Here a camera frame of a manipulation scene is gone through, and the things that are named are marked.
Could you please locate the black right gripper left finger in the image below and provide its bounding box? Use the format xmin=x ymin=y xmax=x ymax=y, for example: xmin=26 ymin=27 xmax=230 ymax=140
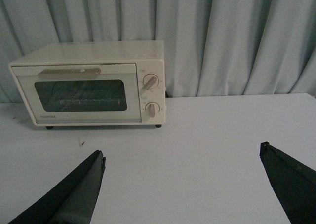
xmin=10 ymin=150 xmax=106 ymax=224

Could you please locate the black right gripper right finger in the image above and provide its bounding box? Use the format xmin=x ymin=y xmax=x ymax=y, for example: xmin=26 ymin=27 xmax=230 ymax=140
xmin=260 ymin=142 xmax=316 ymax=224

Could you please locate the oven door with window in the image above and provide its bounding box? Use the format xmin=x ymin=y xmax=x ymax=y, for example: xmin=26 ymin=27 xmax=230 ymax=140
xmin=11 ymin=63 xmax=141 ymax=125

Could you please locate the beige oven door handle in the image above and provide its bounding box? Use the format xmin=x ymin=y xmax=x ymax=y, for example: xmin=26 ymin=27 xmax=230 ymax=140
xmin=38 ymin=68 xmax=101 ymax=79

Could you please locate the cream toaster oven body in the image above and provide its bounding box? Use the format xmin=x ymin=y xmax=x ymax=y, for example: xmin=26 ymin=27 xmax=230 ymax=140
xmin=8 ymin=40 xmax=166 ymax=128

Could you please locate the lower timer knob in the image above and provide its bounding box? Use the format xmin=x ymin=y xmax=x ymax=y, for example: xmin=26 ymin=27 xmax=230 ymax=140
xmin=145 ymin=102 xmax=160 ymax=118

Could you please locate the upper temperature knob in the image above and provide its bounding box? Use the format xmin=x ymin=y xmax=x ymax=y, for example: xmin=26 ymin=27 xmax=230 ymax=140
xmin=143 ymin=74 xmax=159 ymax=90

